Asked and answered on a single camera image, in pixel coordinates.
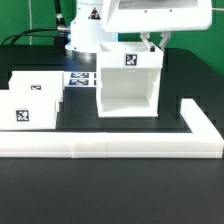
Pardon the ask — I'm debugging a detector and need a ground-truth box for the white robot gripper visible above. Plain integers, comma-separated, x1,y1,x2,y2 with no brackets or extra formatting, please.
101,0,212,50

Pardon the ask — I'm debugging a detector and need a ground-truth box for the white drawer cabinet frame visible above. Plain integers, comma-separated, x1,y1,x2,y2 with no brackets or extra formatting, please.
96,42,164,118

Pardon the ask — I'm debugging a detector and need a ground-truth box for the white front drawer box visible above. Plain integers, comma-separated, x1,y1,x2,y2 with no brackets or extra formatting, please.
0,90,57,130

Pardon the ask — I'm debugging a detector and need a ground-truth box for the white drawer box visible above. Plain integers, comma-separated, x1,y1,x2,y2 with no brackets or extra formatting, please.
0,90,57,130
9,71,64,102

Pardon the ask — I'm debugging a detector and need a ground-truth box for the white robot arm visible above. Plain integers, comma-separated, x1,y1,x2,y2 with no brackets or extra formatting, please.
65,0,212,60

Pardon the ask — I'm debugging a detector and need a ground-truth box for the white rear drawer box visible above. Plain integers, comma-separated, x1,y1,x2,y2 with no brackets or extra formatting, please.
9,71,64,102

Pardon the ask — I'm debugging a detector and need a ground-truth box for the white marker tag plate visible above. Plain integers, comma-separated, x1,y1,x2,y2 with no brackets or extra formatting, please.
64,71,97,88

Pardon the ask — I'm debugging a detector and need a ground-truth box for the white L-shaped fence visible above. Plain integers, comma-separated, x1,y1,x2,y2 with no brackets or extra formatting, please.
0,98,224,158

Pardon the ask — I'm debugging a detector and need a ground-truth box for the black cable with connector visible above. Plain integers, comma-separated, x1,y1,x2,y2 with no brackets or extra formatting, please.
0,0,72,47

